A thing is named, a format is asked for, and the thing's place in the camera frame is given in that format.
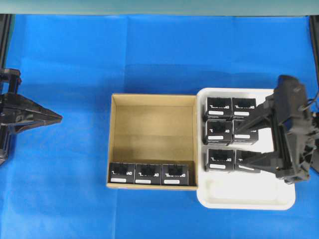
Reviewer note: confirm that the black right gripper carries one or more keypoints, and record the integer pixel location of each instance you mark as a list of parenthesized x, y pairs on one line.
[(289, 105)]

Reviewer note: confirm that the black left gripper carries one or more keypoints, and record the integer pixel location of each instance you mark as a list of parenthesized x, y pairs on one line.
[(11, 107)]

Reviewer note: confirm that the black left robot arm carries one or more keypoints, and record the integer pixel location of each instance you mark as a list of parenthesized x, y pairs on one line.
[(12, 78)]

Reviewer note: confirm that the black tray box middle right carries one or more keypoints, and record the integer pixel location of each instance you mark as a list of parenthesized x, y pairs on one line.
[(244, 137)]

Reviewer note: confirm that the black tray box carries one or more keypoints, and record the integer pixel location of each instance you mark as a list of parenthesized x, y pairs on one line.
[(242, 107), (220, 160), (218, 109), (218, 132), (244, 137)]

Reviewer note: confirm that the black tray box top right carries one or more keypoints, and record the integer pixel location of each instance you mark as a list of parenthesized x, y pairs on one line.
[(242, 107)]

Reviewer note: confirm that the black tray box middle left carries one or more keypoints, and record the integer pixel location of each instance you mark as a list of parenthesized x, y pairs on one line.
[(218, 132)]

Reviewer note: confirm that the black tray box lower left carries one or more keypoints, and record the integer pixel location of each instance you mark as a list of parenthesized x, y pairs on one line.
[(220, 160)]

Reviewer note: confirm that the black tray box top left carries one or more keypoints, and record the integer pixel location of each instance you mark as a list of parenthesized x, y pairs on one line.
[(218, 109)]

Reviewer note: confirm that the open cardboard box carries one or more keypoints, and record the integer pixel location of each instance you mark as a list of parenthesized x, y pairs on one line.
[(153, 129)]

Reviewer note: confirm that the white plastic tray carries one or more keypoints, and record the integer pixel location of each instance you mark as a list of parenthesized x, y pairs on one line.
[(237, 190)]

